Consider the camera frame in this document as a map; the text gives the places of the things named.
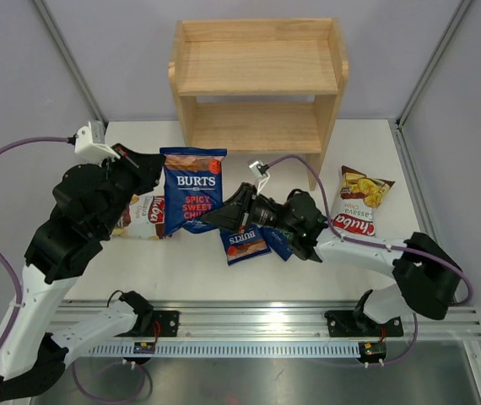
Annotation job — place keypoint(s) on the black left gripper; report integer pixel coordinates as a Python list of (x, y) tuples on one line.
[(144, 167)]

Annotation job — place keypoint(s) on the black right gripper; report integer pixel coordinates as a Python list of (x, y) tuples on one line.
[(245, 202)]

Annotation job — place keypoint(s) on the small Burts sweet chilli bag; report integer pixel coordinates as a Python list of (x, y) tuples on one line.
[(239, 247)]

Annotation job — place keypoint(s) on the large Burts sweet chilli bag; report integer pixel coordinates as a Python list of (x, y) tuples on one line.
[(193, 187)]

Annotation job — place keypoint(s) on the Burts sea salt vinegar bag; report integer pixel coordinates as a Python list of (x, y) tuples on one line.
[(278, 242)]

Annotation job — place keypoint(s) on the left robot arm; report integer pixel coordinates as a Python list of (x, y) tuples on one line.
[(90, 200)]

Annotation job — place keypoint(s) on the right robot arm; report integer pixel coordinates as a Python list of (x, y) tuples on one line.
[(425, 277)]

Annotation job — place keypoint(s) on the left Chuba cassava chips bag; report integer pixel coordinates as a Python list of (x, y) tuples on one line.
[(143, 218)]

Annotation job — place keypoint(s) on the chuba cassava chips bag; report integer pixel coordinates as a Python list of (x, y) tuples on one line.
[(143, 218), (357, 199)]

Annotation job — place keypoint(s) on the wooden two-tier shelf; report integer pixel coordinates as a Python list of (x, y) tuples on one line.
[(259, 86)]

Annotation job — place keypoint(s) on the right Chuba cassava chips bag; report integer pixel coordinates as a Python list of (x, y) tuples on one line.
[(357, 199)]

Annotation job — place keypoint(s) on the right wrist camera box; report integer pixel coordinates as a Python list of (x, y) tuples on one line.
[(260, 172)]

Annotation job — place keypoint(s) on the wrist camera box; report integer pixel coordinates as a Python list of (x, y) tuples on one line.
[(260, 172), (90, 143)]

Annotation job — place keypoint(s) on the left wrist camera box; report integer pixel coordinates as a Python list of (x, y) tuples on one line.
[(90, 143)]

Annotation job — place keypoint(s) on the aluminium rail base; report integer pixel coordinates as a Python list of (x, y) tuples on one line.
[(292, 322)]

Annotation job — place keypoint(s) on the left aluminium frame post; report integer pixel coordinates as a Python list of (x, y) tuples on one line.
[(45, 16)]

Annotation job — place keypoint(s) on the aluminium frame post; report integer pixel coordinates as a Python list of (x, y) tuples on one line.
[(45, 16), (436, 56)]

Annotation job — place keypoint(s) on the white slotted cable duct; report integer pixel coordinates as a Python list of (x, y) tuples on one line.
[(228, 350)]

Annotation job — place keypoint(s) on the right aluminium frame post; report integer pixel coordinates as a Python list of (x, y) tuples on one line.
[(436, 56)]

